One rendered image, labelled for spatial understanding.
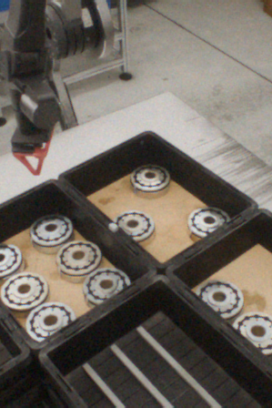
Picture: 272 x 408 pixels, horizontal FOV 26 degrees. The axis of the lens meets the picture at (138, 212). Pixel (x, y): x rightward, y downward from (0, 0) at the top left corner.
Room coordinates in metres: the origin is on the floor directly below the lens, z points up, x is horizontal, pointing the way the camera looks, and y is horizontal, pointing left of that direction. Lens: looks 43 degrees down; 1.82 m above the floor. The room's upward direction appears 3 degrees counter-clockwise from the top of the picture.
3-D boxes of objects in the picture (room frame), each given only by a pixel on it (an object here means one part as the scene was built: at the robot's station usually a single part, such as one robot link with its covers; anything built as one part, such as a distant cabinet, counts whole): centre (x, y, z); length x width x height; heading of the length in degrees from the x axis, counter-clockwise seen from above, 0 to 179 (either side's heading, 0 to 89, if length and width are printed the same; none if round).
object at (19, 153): (0.96, 0.21, 1.10); 0.07 x 0.07 x 0.09; 82
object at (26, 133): (0.98, 0.21, 1.17); 0.10 x 0.07 x 0.07; 172
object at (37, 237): (0.99, 0.21, 0.86); 0.10 x 0.10 x 0.01
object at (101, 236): (0.85, 0.20, 0.87); 0.40 x 0.30 x 0.11; 37
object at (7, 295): (0.80, 0.25, 0.86); 0.10 x 0.10 x 0.01
